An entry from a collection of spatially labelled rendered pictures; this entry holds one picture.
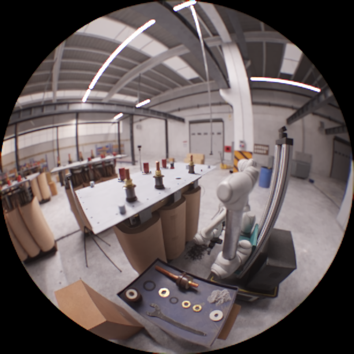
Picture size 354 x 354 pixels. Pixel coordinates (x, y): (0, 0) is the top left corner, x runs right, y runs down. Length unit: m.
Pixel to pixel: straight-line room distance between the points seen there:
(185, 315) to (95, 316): 0.52
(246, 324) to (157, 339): 0.98
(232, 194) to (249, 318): 1.67
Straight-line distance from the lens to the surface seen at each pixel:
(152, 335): 1.73
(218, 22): 7.77
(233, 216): 0.63
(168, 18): 3.44
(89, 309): 0.93
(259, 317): 1.93
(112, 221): 0.61
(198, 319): 0.82
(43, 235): 2.72
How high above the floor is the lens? 1.69
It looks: 16 degrees down
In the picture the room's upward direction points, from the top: 1 degrees counter-clockwise
